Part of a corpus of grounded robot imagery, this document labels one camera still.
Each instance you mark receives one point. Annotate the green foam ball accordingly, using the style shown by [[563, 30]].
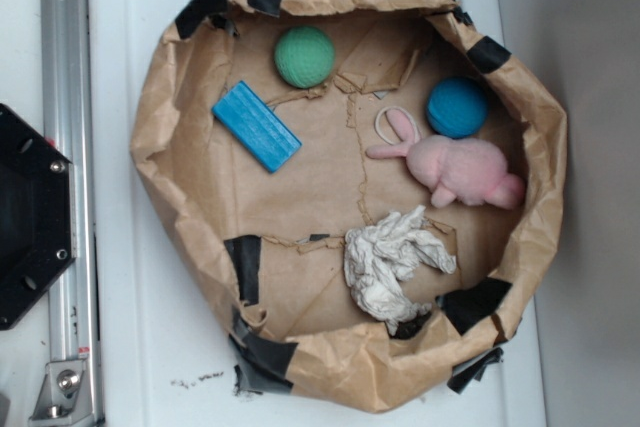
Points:
[[304, 56]]

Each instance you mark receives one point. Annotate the metal corner bracket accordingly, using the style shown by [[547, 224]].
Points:
[[65, 396]]

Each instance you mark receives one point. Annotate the pink plush bunny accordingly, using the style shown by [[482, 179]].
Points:
[[471, 171]]

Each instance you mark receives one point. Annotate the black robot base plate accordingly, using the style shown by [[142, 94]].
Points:
[[36, 222]]

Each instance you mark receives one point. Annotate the crumpled white cloth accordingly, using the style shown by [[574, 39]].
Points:
[[379, 258]]

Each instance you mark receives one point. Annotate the blue rectangular block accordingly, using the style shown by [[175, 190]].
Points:
[[256, 127]]

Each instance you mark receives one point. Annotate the blue foam ball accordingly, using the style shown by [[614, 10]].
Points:
[[457, 107]]

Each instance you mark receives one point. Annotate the aluminium frame rail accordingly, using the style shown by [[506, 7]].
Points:
[[73, 298]]

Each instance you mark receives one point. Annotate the brown paper bin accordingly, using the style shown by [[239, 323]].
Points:
[[266, 249]]

